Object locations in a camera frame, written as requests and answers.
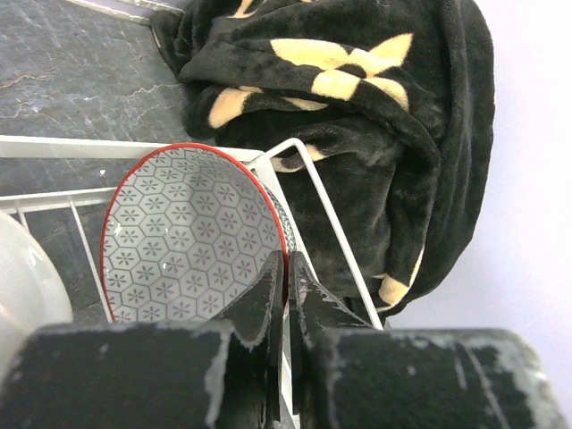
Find grey hexagon pattern bowl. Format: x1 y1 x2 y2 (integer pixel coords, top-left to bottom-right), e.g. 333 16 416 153
100 143 296 323

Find white wire dish rack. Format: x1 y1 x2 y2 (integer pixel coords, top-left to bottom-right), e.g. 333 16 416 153
0 135 385 416

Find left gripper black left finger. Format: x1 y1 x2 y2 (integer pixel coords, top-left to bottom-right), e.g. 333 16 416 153
1 251 284 428

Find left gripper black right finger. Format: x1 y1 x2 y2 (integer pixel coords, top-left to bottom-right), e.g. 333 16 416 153
289 252 567 428

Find black floral blanket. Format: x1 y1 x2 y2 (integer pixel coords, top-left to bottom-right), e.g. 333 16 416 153
150 1 495 316

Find red rimmed bowl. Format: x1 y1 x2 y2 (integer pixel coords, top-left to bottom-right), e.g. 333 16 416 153
0 213 73 374

